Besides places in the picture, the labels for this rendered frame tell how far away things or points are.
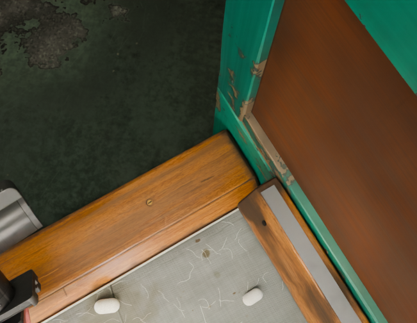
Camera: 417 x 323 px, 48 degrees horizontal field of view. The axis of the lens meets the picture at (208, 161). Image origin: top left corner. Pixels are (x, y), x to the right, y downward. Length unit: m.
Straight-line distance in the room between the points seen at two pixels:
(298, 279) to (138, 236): 0.24
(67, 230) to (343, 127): 0.45
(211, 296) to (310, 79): 0.40
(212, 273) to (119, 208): 0.17
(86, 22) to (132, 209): 1.15
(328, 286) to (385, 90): 0.34
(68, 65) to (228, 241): 1.12
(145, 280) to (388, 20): 0.55
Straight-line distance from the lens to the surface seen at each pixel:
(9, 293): 0.62
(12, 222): 0.58
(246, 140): 0.69
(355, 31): 0.35
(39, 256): 0.74
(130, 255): 0.72
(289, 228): 0.63
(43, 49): 1.77
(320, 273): 0.63
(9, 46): 1.81
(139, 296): 0.73
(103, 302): 0.72
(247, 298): 0.72
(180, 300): 0.73
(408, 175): 0.39
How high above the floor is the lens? 1.47
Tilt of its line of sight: 74 degrees down
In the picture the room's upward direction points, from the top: 5 degrees clockwise
